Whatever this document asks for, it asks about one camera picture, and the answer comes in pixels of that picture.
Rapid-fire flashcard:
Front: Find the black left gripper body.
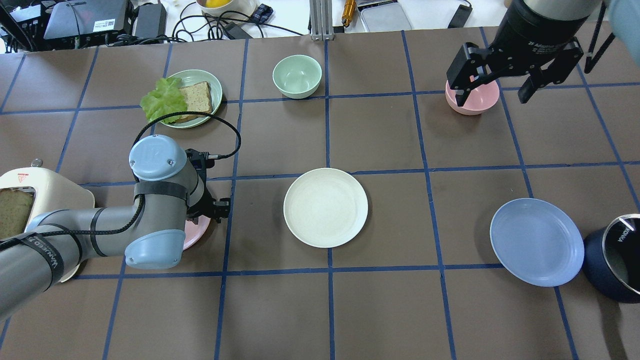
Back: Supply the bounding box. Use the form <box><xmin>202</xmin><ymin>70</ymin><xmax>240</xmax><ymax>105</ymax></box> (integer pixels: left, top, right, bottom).
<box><xmin>186</xmin><ymin>193</ymin><xmax>231</xmax><ymax>224</ymax></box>

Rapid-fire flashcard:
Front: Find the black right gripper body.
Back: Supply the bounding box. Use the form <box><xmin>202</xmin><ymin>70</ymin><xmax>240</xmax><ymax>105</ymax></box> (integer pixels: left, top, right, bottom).
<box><xmin>446</xmin><ymin>38</ymin><xmax>585</xmax><ymax>91</ymax></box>

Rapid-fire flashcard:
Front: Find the pink plate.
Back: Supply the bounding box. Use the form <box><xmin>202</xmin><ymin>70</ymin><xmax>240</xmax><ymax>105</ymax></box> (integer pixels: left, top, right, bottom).
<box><xmin>183</xmin><ymin>215</ymin><xmax>211</xmax><ymax>250</ymax></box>

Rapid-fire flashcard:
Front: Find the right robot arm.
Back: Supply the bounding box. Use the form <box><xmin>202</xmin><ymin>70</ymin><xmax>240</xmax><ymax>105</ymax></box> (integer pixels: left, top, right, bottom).
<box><xmin>446</xmin><ymin>0</ymin><xmax>601</xmax><ymax>107</ymax></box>

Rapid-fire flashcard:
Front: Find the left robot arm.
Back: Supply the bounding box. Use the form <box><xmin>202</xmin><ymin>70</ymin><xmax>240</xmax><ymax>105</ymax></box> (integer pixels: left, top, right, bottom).
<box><xmin>0</xmin><ymin>135</ymin><xmax>231</xmax><ymax>321</ymax></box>

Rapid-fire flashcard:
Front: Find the pink bowl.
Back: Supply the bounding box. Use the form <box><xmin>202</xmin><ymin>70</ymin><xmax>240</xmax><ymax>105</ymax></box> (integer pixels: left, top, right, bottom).
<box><xmin>445</xmin><ymin>80</ymin><xmax>500</xmax><ymax>116</ymax></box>

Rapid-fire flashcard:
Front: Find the brown bread slice on plate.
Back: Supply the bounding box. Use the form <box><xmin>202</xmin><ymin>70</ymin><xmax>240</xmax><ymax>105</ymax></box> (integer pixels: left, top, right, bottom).
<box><xmin>179</xmin><ymin>80</ymin><xmax>213</xmax><ymax>113</ymax></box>

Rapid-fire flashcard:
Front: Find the green lettuce leaf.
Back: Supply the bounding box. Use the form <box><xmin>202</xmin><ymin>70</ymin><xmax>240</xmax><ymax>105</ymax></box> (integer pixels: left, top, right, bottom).
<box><xmin>139</xmin><ymin>76</ymin><xmax>188</xmax><ymax>123</ymax></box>

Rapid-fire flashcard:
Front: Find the cream white plate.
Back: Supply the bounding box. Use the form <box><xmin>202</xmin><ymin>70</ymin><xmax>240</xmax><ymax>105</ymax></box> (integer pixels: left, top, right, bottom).
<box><xmin>282</xmin><ymin>167</ymin><xmax>369</xmax><ymax>249</ymax></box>

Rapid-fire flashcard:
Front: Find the green plate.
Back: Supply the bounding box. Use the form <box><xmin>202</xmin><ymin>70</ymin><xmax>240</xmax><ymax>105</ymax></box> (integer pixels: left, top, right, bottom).
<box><xmin>161</xmin><ymin>69</ymin><xmax>224</xmax><ymax>129</ymax></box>

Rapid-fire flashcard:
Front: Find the white toaster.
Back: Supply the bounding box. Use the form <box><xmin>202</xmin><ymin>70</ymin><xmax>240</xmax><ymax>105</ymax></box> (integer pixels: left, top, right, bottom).
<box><xmin>0</xmin><ymin>159</ymin><xmax>96</xmax><ymax>283</ymax></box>

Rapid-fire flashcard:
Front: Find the blue plate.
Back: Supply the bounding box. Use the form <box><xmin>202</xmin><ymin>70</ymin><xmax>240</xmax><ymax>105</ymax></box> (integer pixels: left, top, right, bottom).
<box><xmin>489</xmin><ymin>198</ymin><xmax>585</xmax><ymax>287</ymax></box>

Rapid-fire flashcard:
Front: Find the green bowl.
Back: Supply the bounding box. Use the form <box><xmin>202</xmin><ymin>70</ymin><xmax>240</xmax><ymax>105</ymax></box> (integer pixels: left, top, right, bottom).
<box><xmin>272</xmin><ymin>54</ymin><xmax>323</xmax><ymax>100</ymax></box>

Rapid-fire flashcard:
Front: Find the dark blue cooking pot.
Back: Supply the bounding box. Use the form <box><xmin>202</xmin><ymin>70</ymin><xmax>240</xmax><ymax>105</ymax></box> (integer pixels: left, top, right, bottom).
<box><xmin>582</xmin><ymin>213</ymin><xmax>640</xmax><ymax>304</ymax></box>

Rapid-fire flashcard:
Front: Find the black power adapter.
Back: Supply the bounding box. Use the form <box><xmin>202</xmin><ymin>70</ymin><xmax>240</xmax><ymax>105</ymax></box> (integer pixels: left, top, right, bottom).
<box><xmin>132</xmin><ymin>3</ymin><xmax>167</xmax><ymax>39</ymax></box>

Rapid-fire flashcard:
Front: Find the bread slice in toaster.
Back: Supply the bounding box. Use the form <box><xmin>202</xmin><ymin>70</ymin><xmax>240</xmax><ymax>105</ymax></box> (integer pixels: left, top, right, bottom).
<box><xmin>0</xmin><ymin>188</ymin><xmax>34</xmax><ymax>239</ymax></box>

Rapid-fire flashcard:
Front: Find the black laptop computer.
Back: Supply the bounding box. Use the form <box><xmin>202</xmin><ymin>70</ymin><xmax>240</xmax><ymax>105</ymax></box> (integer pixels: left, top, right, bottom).
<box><xmin>43</xmin><ymin>0</ymin><xmax>133</xmax><ymax>41</ymax></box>

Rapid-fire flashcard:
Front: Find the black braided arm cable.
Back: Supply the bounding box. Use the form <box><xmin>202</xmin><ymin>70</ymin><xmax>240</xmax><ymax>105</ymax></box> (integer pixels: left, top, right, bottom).
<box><xmin>0</xmin><ymin>111</ymin><xmax>242</xmax><ymax>246</ymax></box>

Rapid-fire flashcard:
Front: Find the aluminium frame post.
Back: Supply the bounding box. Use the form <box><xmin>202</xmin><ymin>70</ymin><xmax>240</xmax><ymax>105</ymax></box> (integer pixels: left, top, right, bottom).
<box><xmin>309</xmin><ymin>0</ymin><xmax>335</xmax><ymax>41</ymax></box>

